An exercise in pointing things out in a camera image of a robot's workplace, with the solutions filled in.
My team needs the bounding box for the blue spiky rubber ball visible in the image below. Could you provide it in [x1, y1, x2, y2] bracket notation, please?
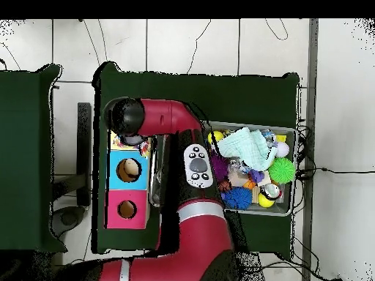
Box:
[222, 187, 253, 210]

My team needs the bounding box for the green spiky rubber ball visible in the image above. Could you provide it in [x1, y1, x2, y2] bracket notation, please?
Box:
[267, 157, 296, 185]

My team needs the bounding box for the shallow mesh bin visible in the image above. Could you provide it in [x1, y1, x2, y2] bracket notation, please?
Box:
[147, 121, 297, 217]

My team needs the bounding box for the white polka dot cloth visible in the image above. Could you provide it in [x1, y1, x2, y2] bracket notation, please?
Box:
[111, 132, 153, 159]

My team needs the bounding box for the mint green cloth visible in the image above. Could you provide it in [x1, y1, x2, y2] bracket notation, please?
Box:
[216, 127, 278, 172]

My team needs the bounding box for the smooth yellow ball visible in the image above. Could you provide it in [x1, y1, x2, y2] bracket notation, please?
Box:
[207, 130, 225, 146]

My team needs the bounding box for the purple spiky rubber ball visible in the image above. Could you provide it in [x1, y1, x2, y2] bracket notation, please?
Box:
[210, 150, 229, 182]

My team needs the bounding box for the wooden box with three holes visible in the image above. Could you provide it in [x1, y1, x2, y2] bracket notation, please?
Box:
[103, 131, 153, 231]

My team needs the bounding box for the dark green table cloth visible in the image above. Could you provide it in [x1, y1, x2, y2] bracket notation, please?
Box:
[92, 61, 301, 261]
[0, 64, 68, 252]

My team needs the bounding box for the crushed silver drink can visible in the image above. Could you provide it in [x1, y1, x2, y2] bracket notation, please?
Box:
[259, 183, 283, 202]

